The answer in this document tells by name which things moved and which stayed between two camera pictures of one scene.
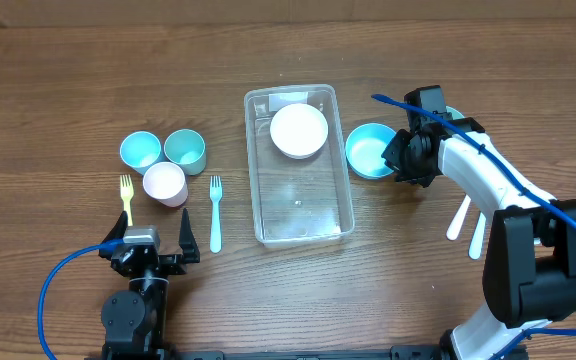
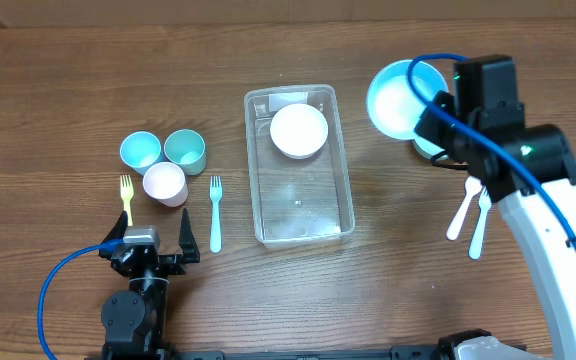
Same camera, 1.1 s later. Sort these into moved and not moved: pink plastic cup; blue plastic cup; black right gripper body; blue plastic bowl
Moved: black right gripper body; blue plastic bowl
Not moved: blue plastic cup; pink plastic cup
